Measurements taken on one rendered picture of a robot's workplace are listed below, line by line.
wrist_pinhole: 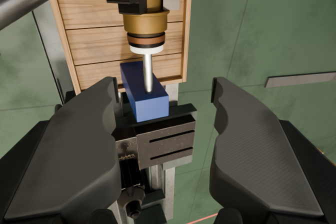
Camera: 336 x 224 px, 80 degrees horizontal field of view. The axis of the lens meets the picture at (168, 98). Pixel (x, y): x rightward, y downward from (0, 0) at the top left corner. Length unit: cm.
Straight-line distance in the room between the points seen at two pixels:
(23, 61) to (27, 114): 42
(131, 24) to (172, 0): 9
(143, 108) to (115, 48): 24
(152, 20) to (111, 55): 28
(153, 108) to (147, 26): 19
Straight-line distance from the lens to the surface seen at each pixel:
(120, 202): 64
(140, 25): 38
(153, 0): 39
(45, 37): 99
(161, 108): 48
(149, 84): 46
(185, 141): 80
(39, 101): 176
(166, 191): 121
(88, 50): 63
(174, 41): 67
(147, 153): 77
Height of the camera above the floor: 148
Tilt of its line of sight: 52 degrees down
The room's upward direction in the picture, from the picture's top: 146 degrees clockwise
